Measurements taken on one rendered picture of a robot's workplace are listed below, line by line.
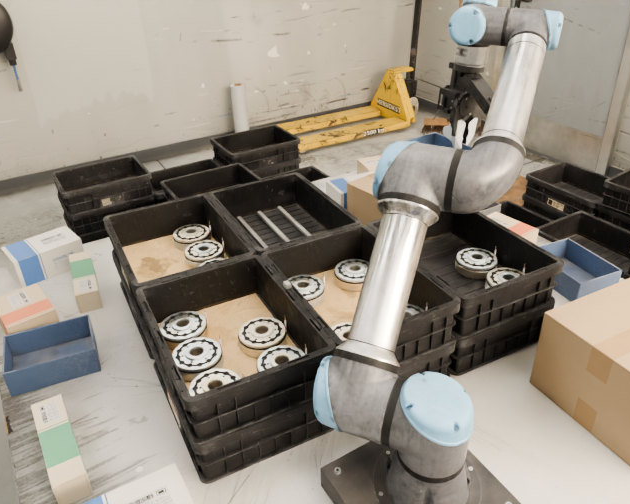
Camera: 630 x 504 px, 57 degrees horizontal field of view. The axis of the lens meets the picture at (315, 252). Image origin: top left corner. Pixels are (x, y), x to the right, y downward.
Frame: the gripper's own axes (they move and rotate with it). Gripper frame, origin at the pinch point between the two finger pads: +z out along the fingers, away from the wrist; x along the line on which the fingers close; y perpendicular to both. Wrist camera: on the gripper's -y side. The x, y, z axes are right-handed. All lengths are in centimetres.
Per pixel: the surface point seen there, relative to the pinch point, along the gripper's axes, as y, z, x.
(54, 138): 324, 86, 63
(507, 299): -29.5, 24.9, 7.2
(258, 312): 1, 34, 54
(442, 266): -5.6, 29.4, 4.9
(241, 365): -13, 35, 65
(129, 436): -7, 50, 88
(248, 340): -10, 32, 62
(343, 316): -10, 32, 38
